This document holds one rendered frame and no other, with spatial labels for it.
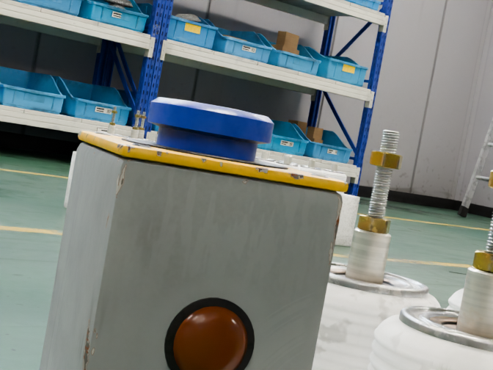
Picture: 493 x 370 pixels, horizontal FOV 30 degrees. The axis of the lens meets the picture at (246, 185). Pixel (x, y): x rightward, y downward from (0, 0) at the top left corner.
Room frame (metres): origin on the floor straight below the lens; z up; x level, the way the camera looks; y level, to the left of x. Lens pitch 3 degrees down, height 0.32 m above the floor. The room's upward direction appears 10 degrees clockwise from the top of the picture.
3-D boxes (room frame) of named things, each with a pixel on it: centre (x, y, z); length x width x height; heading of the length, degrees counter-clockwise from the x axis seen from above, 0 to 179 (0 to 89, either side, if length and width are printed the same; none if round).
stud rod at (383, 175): (0.54, -0.08, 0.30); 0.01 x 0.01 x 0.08
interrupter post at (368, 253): (0.54, -0.08, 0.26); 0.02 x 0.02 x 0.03
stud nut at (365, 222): (0.54, -0.08, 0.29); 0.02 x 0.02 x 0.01; 41
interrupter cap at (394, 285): (0.54, -0.08, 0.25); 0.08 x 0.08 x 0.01
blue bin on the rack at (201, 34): (5.68, 0.63, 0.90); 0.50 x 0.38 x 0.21; 38
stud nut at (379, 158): (0.54, -0.08, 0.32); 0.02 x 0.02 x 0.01; 41
